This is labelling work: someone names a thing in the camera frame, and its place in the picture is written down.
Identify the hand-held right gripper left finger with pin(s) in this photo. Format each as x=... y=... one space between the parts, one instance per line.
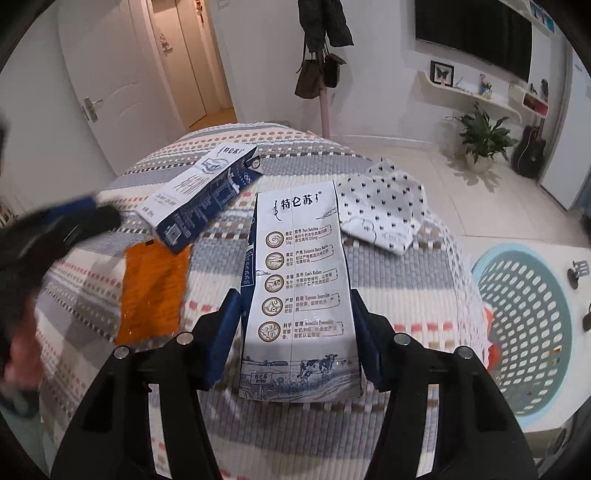
x=226 y=323

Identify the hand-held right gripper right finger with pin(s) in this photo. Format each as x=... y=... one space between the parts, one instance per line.
x=369 y=344

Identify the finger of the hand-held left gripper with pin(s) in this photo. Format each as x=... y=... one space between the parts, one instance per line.
x=69 y=206

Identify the orange plastic packet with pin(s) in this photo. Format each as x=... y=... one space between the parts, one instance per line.
x=152 y=290

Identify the white blue milk carton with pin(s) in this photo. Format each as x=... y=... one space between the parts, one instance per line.
x=300 y=286
x=203 y=194

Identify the light blue perforated plastic basket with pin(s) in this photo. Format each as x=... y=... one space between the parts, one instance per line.
x=521 y=323

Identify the person's left hand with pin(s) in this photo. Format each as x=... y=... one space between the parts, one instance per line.
x=23 y=350

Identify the polka dot white cloth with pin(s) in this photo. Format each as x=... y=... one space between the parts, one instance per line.
x=383 y=207

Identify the hallway door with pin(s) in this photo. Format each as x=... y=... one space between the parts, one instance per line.
x=184 y=60

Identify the black phone stand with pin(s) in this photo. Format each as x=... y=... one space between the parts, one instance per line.
x=577 y=274

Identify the black mug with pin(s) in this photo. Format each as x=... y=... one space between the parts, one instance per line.
x=587 y=318

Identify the pink coat rack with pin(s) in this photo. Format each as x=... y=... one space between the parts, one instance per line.
x=325 y=115

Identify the green potted plant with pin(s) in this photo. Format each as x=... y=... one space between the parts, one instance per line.
x=485 y=138

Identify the black acoustic guitar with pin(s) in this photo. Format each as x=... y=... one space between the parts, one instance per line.
x=528 y=152

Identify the brown handbag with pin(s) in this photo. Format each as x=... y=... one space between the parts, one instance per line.
x=308 y=78

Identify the black handbag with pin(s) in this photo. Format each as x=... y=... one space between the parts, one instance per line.
x=333 y=71

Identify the framed butterfly picture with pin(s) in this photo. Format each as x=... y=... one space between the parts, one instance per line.
x=442 y=74

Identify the small colourful figurine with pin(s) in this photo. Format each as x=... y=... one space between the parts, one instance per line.
x=485 y=86

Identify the white rounded pod shelf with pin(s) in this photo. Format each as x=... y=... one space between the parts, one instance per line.
x=531 y=99

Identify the black jacket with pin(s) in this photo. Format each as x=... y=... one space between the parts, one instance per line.
x=325 y=21

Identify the blue lined box shelf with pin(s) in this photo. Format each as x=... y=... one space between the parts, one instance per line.
x=547 y=22

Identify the low curved white wall shelf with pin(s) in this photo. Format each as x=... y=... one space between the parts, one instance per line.
x=466 y=97

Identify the black wall television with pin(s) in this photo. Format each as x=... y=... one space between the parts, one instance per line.
x=475 y=32

